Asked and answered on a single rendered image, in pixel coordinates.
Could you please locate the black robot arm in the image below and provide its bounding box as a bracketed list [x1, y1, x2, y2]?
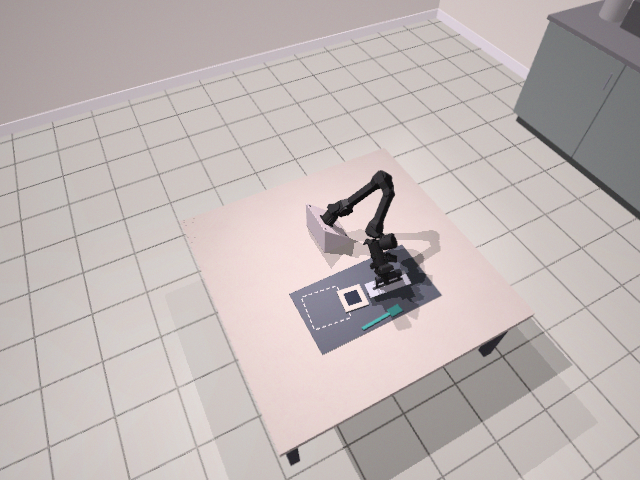
[320, 170, 398, 254]

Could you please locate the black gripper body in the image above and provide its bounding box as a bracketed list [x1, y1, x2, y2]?
[370, 250, 394, 274]

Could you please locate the peach square tile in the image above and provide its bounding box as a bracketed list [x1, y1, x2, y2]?
[337, 284, 369, 312]

